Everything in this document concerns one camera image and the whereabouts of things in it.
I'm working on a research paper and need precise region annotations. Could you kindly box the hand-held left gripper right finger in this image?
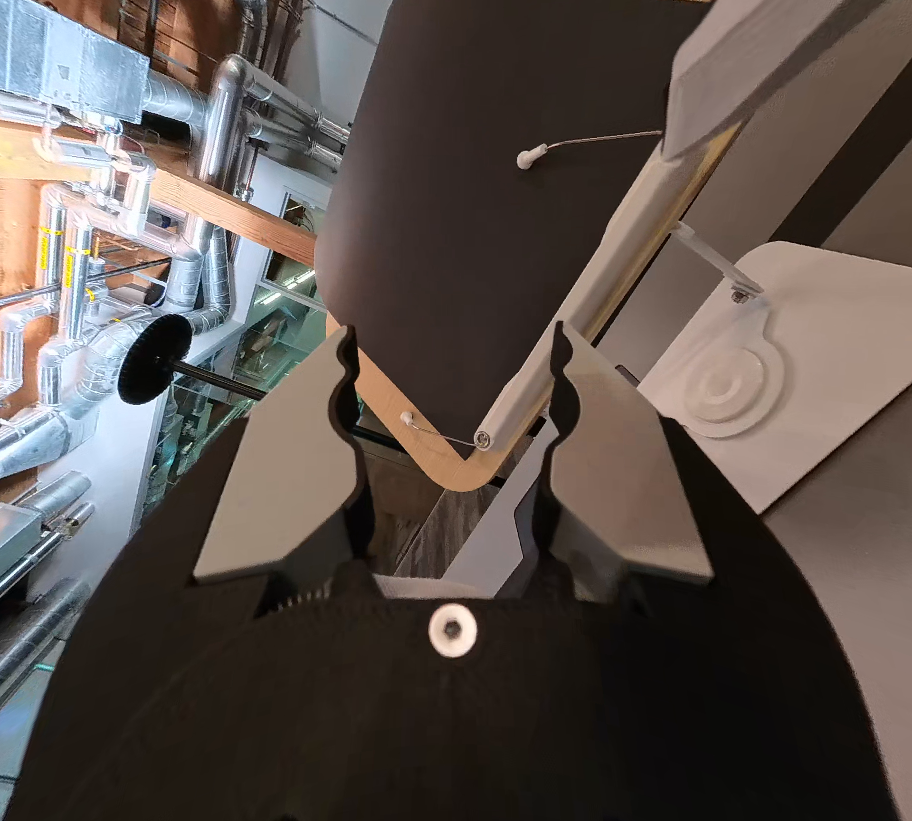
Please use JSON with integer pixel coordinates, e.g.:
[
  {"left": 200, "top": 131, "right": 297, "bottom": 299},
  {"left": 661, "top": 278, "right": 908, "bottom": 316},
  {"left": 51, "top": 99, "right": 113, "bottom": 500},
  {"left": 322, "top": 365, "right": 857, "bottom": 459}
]
[{"left": 534, "top": 321, "right": 715, "bottom": 604}]

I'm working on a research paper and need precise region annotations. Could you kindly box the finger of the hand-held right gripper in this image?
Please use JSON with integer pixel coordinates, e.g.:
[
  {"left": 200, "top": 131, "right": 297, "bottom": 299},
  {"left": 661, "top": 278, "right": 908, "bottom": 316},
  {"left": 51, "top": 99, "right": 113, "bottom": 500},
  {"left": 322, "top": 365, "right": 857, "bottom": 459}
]
[{"left": 661, "top": 0, "right": 912, "bottom": 161}]

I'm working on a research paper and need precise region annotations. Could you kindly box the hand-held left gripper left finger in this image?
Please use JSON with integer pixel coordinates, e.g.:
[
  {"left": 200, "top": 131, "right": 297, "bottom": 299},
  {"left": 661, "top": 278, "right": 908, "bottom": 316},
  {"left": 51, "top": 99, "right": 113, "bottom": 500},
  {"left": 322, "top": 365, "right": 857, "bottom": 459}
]
[{"left": 192, "top": 324, "right": 376, "bottom": 585}]

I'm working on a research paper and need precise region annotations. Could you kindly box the black pole stand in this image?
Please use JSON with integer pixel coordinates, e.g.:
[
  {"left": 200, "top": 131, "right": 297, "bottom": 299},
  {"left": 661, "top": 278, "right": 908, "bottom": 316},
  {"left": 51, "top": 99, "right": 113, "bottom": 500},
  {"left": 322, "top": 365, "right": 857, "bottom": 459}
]
[{"left": 116, "top": 316, "right": 268, "bottom": 407}]

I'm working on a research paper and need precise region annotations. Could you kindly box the wooden ceiling beam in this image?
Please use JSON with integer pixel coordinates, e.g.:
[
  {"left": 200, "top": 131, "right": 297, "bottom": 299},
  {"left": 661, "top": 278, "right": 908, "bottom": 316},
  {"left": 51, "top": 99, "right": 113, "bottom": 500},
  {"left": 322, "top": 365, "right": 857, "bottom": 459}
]
[{"left": 0, "top": 119, "right": 318, "bottom": 268}]

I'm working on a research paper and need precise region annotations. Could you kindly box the silver ceiling pipe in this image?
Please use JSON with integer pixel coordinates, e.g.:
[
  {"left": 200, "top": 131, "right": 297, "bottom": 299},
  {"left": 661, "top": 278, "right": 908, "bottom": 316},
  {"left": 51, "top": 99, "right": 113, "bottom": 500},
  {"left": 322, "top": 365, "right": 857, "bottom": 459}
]
[
  {"left": 246, "top": 115, "right": 352, "bottom": 175},
  {"left": 246, "top": 76, "right": 353, "bottom": 139}
]

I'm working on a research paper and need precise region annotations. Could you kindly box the shiny silver pipe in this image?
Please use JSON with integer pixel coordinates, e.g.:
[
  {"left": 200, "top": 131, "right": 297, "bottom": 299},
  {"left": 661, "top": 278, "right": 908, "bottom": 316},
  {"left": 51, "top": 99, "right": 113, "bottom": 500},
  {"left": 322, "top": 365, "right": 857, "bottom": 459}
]
[{"left": 0, "top": 55, "right": 248, "bottom": 409}]

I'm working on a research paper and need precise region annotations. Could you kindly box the slim silver spiral duct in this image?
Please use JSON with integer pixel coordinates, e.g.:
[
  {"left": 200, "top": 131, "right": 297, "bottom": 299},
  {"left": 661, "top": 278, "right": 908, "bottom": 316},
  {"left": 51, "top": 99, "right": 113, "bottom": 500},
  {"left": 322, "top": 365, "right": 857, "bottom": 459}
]
[{"left": 0, "top": 472, "right": 98, "bottom": 601}]

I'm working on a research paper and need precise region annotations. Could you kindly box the large silver spiral duct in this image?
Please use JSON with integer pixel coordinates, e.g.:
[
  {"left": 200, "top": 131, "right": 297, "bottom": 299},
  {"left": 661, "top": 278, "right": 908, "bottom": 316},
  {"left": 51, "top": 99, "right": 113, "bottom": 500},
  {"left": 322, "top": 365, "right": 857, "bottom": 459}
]
[{"left": 0, "top": 575, "right": 95, "bottom": 687}]

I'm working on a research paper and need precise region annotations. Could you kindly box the rectangular silver duct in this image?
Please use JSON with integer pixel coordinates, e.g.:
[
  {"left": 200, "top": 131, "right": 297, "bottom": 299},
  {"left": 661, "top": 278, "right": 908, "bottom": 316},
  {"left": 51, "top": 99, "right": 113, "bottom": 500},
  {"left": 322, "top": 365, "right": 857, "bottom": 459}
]
[{"left": 0, "top": 0, "right": 152, "bottom": 124}]

